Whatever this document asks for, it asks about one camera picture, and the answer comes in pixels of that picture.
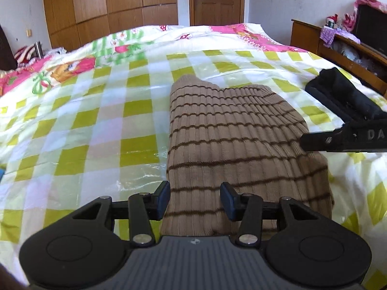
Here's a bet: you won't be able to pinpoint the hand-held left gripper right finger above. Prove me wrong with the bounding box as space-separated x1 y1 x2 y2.
220 182 321 246

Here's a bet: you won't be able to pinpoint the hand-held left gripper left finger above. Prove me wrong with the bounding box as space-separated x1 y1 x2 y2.
71 181 171 246

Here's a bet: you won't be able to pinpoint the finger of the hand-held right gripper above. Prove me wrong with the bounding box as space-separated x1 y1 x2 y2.
300 124 348 152

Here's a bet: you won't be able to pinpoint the brown striped knit sweater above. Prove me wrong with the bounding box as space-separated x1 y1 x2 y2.
160 74 335 236

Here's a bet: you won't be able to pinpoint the black folded garment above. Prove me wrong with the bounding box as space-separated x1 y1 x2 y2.
305 68 385 125

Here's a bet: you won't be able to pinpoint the clear plastic bags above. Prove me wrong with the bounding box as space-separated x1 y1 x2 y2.
333 41 361 60

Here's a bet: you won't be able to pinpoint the green white checkered sheet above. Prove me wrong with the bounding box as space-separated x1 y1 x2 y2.
0 48 387 284

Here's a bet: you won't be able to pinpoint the purple patterned cloth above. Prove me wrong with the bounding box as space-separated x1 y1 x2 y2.
320 26 338 48

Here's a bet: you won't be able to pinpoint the wooden cabinet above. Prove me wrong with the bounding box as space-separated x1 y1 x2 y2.
291 19 387 98

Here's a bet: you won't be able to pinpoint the black television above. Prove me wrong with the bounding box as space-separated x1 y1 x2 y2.
355 4 387 48

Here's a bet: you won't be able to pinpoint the pink floral cloth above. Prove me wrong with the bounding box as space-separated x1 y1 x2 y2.
343 0 387 32

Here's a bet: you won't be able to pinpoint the pink floral quilt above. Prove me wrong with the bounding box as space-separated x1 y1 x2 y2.
0 23 306 97

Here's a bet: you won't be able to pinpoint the wooden door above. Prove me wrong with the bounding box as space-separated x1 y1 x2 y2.
189 0 245 26

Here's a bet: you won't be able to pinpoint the red white striped cloth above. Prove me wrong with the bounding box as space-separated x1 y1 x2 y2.
14 45 38 66

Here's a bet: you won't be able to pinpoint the wooden wardrobe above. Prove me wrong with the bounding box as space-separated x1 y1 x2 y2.
42 0 179 52

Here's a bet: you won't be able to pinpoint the dark wooden headboard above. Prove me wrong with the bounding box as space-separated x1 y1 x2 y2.
0 24 17 72

